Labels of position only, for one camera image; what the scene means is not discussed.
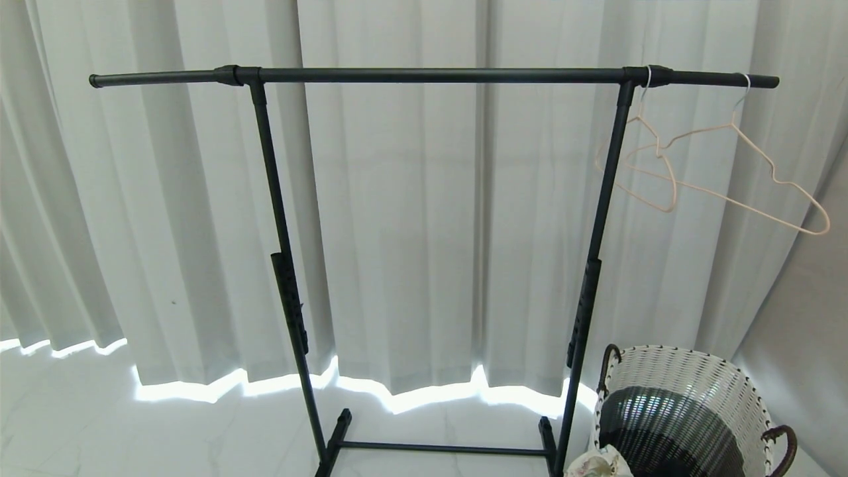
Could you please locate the pink clothes hanger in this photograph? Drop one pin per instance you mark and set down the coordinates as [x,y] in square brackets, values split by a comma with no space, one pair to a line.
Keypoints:
[675,192]
[755,148]

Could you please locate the white curtain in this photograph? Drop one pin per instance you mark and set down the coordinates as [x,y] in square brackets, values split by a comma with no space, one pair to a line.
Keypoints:
[397,232]

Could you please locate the cream printed garment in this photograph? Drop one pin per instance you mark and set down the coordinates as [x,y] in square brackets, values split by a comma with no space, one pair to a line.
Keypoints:
[599,464]

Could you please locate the white laundry basket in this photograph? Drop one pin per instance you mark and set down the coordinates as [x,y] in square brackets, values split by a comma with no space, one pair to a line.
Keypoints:
[695,371]

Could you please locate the black clothes rack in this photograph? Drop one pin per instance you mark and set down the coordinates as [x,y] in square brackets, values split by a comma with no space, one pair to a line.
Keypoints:
[424,75]

